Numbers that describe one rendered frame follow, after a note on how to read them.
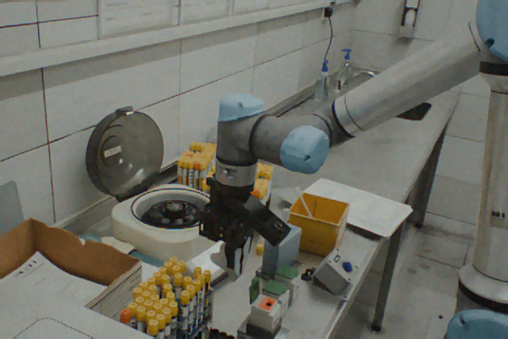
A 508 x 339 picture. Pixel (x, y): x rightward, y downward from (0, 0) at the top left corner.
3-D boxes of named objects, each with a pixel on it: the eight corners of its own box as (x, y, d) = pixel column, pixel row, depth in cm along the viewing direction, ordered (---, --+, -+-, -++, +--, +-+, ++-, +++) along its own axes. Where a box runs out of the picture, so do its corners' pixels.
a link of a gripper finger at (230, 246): (233, 258, 100) (237, 218, 96) (241, 261, 99) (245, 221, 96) (221, 270, 96) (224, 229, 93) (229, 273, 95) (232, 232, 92)
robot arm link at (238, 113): (250, 108, 82) (208, 96, 86) (245, 171, 86) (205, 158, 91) (277, 99, 88) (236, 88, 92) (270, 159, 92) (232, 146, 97)
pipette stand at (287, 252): (280, 285, 118) (285, 248, 114) (255, 274, 121) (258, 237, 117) (302, 266, 126) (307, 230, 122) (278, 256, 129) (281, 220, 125)
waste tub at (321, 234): (333, 260, 129) (339, 226, 125) (282, 246, 133) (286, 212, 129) (345, 236, 141) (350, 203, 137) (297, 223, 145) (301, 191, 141)
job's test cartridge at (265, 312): (270, 340, 100) (273, 313, 97) (248, 331, 102) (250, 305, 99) (278, 327, 103) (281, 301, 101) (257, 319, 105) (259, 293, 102)
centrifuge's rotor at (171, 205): (175, 256, 116) (176, 228, 113) (127, 232, 123) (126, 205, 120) (219, 230, 127) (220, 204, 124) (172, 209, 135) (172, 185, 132)
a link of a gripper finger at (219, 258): (213, 273, 103) (215, 232, 100) (239, 283, 101) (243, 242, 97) (205, 280, 101) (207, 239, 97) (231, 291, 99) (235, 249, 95)
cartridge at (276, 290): (279, 323, 106) (282, 295, 104) (258, 314, 108) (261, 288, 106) (287, 312, 110) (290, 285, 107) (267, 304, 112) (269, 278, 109)
